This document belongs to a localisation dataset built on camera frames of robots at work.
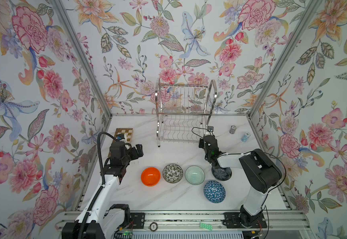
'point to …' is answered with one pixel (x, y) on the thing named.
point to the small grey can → (233, 129)
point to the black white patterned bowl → (172, 173)
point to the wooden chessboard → (128, 132)
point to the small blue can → (246, 137)
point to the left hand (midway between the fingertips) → (138, 145)
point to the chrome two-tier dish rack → (183, 112)
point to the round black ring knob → (153, 226)
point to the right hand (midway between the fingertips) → (205, 133)
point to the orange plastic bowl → (150, 177)
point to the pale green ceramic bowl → (194, 175)
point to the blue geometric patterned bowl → (214, 191)
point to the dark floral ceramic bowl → (222, 174)
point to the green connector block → (206, 226)
